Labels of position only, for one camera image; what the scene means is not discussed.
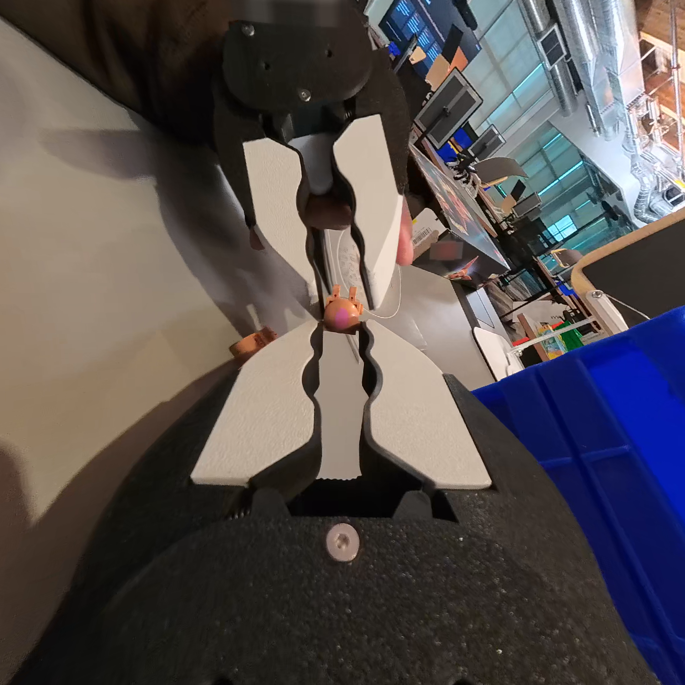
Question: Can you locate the person's left hand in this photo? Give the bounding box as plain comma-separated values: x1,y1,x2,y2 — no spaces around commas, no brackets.
304,187,415,265

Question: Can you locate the black computer monitor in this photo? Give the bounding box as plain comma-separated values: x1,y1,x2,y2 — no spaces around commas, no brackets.
388,0,452,49

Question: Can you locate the small orange brick assembly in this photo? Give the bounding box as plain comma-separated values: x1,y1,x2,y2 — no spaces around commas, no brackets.
324,286,369,334

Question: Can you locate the colourful printed toy box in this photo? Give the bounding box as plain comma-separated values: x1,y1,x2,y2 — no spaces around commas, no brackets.
410,148,511,277

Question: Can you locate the black board with wooden edge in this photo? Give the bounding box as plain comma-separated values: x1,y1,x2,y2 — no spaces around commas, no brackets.
571,207,685,324

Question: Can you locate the person's left forearm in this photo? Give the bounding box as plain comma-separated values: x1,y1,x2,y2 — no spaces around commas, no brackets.
0,0,249,145

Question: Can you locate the grey desk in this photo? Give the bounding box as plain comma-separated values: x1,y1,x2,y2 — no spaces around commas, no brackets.
0,16,514,685

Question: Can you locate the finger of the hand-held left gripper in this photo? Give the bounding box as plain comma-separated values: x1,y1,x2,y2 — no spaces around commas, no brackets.
241,137,324,308
326,112,409,318

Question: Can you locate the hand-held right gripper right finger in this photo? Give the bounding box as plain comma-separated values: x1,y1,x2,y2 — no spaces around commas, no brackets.
360,320,496,493

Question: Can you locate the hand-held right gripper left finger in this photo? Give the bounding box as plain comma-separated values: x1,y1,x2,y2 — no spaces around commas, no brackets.
191,321,323,489

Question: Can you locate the white curved board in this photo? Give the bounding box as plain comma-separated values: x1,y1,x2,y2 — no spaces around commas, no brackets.
471,326,527,377

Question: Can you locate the small brown brick piece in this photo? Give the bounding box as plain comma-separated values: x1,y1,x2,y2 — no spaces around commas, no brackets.
233,329,279,367

